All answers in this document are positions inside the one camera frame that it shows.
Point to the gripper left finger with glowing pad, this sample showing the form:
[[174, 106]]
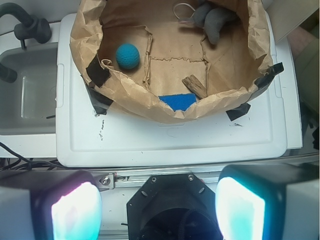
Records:
[[49, 205]]

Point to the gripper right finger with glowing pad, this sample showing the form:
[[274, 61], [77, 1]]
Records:
[[269, 201]]

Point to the blue knitted ball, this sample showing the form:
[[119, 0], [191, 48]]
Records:
[[127, 56]]

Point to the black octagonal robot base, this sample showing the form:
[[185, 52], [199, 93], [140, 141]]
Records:
[[173, 207]]

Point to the white plastic bin lid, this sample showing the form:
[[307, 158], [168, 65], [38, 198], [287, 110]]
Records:
[[118, 139]]

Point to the grey plastic sink basin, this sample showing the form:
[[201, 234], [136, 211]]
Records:
[[28, 105]]

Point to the black tape strip right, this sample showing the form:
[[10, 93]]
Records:
[[262, 83]]

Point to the black tape strip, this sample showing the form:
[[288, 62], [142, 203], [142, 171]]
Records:
[[98, 76], [262, 83]]

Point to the blue sponge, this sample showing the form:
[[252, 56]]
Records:
[[179, 102]]

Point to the small wooden block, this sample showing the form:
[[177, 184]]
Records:
[[195, 86]]

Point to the black tape strip left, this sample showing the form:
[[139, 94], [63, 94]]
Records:
[[98, 76]]

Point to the brown paper bag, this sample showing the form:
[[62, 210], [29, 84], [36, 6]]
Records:
[[169, 52]]

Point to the black faucet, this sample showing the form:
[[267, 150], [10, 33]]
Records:
[[29, 26]]

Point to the grey plush toy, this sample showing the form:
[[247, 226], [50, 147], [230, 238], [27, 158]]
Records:
[[211, 19]]

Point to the aluminium frame rail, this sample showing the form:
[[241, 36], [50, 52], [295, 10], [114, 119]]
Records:
[[111, 179]]

